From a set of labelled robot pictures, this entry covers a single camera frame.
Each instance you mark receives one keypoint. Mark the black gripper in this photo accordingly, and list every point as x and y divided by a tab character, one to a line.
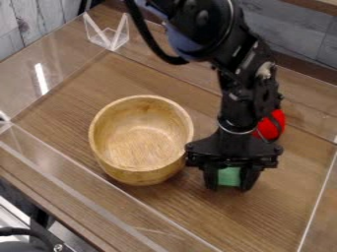
232	147

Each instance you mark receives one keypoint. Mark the brown wooden bowl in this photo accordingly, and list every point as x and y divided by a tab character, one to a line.
138	137

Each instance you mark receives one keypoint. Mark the black stand under table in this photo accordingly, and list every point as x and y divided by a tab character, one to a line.
27	237

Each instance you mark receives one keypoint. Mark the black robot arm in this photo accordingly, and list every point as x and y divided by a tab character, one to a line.
206	31

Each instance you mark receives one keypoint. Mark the clear acrylic corner bracket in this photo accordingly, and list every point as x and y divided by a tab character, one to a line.
109	38

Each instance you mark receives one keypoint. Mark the green rectangular stick block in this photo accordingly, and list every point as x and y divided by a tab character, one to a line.
229	177

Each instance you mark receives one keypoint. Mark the red toy strawberry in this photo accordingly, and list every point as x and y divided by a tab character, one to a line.
272	126

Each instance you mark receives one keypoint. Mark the clear acrylic tray wall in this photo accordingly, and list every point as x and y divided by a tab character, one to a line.
95	208

